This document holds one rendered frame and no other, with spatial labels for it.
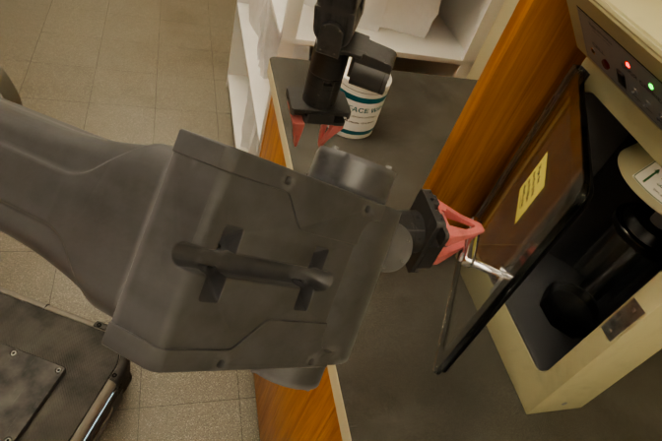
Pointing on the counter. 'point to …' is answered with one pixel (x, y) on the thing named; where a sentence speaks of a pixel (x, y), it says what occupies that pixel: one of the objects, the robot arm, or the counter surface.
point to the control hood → (618, 15)
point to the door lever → (477, 259)
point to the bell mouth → (642, 174)
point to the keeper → (623, 319)
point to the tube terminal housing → (513, 353)
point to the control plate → (614, 53)
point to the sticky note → (531, 187)
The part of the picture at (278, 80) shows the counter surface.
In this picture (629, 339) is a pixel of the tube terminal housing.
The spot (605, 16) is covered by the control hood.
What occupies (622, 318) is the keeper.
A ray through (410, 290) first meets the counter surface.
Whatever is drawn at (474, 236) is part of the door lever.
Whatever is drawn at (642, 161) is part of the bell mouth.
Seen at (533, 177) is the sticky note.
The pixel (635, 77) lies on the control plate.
